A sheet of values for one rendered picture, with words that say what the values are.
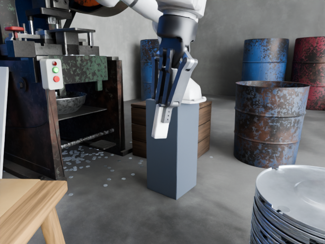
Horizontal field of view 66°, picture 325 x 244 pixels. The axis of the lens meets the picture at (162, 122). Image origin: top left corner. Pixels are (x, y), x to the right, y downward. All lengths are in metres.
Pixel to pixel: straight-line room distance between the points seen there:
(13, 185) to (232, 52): 4.07
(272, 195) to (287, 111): 0.97
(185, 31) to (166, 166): 0.79
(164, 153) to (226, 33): 3.56
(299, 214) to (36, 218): 0.50
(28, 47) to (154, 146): 0.71
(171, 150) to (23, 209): 0.68
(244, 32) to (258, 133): 3.04
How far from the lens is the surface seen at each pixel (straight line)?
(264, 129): 1.53
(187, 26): 0.48
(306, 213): 0.57
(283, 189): 0.64
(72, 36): 1.53
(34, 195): 0.66
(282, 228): 0.56
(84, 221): 1.12
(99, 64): 1.57
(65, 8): 1.61
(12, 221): 0.58
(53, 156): 1.36
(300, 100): 1.57
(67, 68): 1.42
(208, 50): 4.61
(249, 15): 4.44
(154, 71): 0.53
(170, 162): 1.13
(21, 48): 1.28
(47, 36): 1.60
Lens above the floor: 0.63
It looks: 14 degrees down
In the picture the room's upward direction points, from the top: straight up
